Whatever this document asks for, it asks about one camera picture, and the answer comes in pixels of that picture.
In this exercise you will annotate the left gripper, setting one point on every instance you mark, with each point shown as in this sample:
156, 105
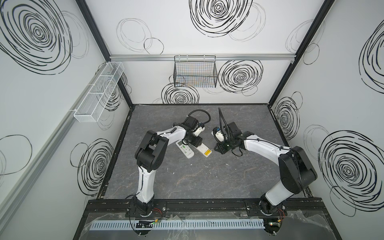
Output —
195, 139

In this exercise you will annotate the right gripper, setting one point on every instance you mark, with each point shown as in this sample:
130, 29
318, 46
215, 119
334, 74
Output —
223, 147

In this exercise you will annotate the white remote with batteries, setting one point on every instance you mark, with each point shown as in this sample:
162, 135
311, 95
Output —
202, 148

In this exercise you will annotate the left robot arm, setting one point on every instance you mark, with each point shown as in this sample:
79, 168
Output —
151, 153

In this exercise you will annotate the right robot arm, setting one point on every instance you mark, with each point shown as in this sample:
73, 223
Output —
296, 170

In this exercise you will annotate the white remote tilted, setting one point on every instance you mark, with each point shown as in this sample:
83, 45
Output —
185, 149

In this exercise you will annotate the white mesh shelf basket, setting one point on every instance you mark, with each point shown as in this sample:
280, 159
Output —
97, 97

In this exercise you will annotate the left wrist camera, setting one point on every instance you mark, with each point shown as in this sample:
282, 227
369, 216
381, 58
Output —
198, 131

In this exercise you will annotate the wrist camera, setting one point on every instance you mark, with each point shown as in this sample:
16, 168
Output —
198, 131
218, 135

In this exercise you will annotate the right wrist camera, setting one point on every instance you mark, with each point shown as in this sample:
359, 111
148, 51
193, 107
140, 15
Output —
218, 135

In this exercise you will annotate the black wire basket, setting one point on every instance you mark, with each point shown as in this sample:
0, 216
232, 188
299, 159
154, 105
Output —
198, 71

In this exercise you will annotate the white slotted cable duct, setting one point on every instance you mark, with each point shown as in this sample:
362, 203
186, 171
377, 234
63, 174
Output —
215, 224

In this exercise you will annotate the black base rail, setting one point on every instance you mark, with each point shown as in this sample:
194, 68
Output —
164, 207

